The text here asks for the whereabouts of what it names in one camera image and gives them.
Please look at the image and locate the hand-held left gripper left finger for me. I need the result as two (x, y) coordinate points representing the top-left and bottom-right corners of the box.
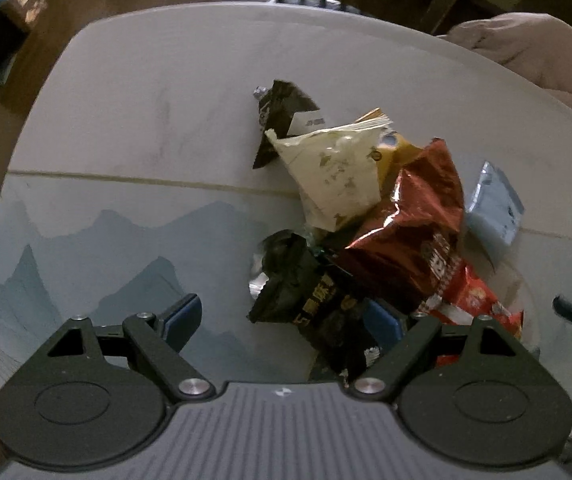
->
(46, 294), (217, 403)

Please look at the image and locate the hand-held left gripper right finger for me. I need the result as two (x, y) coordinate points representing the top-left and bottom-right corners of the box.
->
(350, 299), (541, 404)

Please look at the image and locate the black snack packet gold print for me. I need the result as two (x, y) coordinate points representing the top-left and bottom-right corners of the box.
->
(247, 229), (407, 377)

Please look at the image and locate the red and white snack packet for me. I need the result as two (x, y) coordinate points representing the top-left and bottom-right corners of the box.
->
(415, 254), (524, 367)

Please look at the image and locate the dark red snack bag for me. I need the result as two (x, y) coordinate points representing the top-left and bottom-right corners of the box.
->
(337, 138), (466, 312)

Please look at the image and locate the light blue packet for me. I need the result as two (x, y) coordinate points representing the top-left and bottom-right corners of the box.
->
(464, 161), (525, 248)

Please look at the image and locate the cream snack packet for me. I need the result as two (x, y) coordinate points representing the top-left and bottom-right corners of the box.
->
(265, 114), (395, 234)

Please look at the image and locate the yellow snack packet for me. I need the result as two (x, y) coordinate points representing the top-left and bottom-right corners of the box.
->
(372, 131), (423, 187)

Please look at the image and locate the black snack packet white label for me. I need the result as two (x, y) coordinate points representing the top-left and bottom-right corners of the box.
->
(252, 79), (323, 171)

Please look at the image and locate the cardboard box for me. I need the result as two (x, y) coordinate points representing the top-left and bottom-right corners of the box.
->
(0, 0), (49, 28)

